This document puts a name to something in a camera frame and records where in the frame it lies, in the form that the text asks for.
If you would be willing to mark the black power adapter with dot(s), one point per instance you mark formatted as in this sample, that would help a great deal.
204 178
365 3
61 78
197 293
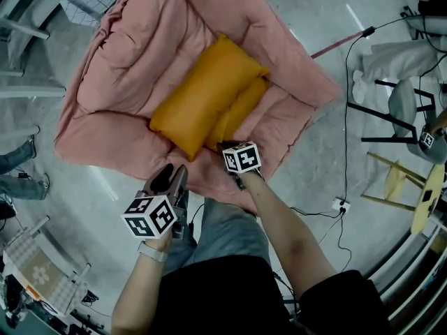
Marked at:
368 31

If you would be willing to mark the pink tape strip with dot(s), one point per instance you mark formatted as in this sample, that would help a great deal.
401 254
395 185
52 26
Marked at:
331 47

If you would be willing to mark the white power strip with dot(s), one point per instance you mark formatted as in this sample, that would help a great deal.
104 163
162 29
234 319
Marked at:
338 204

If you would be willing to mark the white desk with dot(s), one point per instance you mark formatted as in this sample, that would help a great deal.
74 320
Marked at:
31 91

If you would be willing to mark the round wooden table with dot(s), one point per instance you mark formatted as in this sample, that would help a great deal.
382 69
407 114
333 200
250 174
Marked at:
436 180

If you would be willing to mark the person's left forearm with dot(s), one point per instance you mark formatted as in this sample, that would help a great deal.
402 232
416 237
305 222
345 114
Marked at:
139 291

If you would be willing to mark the small black square object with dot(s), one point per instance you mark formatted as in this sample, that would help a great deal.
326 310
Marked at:
426 196

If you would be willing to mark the long black device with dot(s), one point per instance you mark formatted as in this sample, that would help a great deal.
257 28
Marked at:
432 208

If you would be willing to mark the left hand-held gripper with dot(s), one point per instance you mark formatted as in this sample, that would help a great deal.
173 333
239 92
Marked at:
146 222

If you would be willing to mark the person's black shirt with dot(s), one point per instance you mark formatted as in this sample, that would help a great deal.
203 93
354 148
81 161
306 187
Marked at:
227 302

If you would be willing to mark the person's right forearm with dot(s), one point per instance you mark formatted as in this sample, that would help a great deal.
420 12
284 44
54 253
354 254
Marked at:
290 239

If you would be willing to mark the orange pillow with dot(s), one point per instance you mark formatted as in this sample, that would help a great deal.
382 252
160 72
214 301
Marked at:
241 112
206 96

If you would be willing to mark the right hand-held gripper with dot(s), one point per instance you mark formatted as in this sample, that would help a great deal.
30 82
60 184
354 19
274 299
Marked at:
248 159

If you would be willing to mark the pink padded sofa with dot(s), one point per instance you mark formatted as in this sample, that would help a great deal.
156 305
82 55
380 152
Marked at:
139 65

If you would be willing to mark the grey chair with black legs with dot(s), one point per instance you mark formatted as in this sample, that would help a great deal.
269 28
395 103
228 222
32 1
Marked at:
401 103

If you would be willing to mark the white shelf unit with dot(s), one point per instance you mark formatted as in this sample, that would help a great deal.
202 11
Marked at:
394 262

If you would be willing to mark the table with floral cloth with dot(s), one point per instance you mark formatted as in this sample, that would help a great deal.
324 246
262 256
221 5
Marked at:
38 271

